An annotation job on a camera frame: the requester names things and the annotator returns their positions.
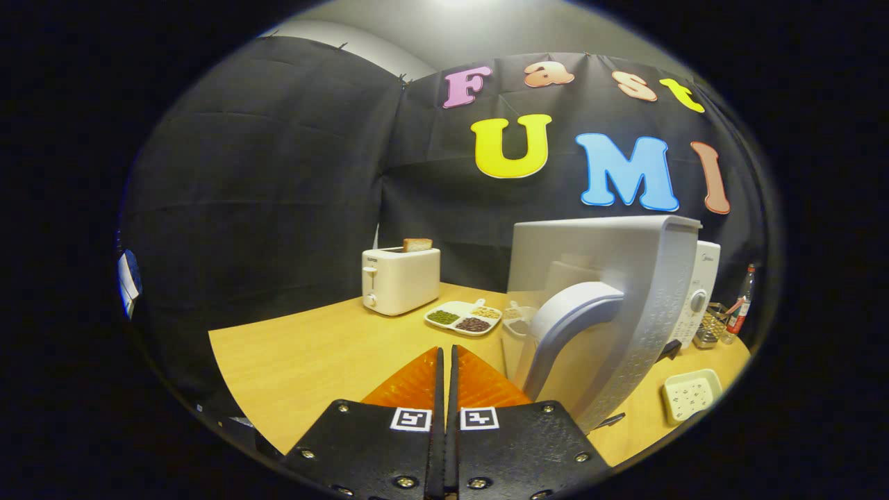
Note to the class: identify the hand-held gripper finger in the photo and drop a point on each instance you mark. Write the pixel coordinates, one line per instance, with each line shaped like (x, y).
(454, 430)
(439, 430)

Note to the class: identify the white microwave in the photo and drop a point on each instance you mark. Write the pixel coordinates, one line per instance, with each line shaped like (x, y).
(625, 257)

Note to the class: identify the white divided dish of beans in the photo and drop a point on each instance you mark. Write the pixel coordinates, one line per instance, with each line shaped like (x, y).
(462, 318)

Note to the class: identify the white toaster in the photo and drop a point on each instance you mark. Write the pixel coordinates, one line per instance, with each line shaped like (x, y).
(403, 281)

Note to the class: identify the brown toast slice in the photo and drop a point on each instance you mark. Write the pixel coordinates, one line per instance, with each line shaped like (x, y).
(417, 245)

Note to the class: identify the pale green rectangular tray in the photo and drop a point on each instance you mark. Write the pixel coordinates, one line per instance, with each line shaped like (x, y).
(689, 396)

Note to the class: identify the black backdrop cloth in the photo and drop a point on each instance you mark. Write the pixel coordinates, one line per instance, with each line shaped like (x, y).
(278, 173)

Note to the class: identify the clear bottle with red label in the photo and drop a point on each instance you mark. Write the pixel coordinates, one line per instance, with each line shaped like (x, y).
(740, 305)

